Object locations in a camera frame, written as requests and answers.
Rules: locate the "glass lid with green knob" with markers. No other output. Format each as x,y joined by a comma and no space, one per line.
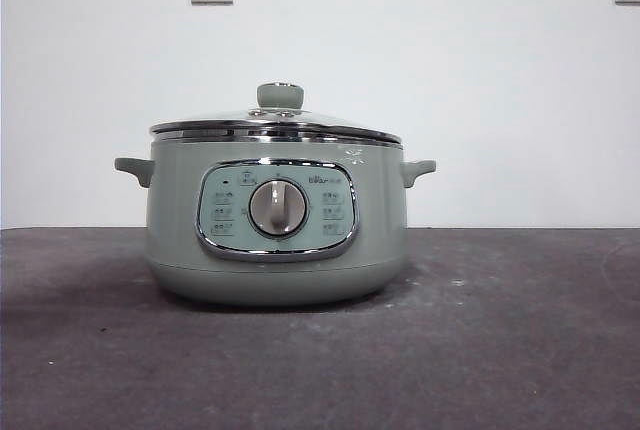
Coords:
280,96

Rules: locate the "sage green electric pot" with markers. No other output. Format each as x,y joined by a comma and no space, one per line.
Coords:
175,230

